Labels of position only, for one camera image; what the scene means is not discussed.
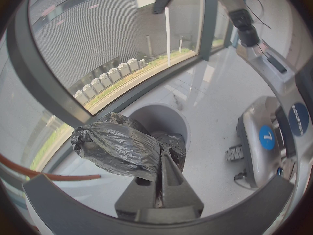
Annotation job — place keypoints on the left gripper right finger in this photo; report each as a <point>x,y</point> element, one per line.
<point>176,190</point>

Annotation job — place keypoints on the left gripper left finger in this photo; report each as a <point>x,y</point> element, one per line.
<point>137,194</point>

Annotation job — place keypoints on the black plastic bag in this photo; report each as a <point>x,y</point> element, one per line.
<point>117,146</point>

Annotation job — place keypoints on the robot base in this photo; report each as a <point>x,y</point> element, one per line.
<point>256,141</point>

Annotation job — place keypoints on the grey trash bin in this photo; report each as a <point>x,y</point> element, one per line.
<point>160,112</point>

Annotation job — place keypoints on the white wooden chair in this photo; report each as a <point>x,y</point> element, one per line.
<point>73,177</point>

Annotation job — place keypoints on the window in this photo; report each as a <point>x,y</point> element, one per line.
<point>36,70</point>

